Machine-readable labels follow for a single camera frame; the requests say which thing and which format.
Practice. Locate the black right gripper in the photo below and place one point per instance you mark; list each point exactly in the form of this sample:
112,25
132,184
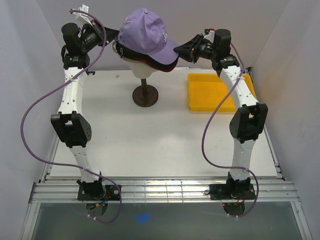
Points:
189,51

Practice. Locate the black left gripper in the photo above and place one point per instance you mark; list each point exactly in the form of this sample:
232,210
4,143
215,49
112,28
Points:
96,29

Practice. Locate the black cap white NY logo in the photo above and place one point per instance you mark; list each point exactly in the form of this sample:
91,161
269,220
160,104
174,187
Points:
136,56

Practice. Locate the purple baseball cap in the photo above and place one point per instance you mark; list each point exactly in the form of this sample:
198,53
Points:
144,32

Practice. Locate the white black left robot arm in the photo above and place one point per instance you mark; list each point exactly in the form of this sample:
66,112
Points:
69,124

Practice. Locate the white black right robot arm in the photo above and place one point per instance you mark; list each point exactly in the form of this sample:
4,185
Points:
249,119

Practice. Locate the yellow plastic bin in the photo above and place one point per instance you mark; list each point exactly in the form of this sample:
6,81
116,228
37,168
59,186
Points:
205,91

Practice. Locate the beige mannequin head on stand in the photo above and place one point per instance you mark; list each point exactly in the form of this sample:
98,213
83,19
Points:
144,95

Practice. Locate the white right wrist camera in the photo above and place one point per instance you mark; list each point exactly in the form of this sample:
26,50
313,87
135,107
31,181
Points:
209,34

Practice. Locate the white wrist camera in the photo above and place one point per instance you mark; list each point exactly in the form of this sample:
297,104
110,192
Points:
82,16
209,34

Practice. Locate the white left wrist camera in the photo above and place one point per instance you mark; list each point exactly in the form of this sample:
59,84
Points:
82,16

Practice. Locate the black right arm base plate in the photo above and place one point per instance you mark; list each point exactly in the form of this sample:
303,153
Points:
223,192

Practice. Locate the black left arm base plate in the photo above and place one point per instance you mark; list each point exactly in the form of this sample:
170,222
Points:
111,194

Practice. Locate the aluminium mounting rail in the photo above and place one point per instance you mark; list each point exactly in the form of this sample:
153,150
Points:
156,190

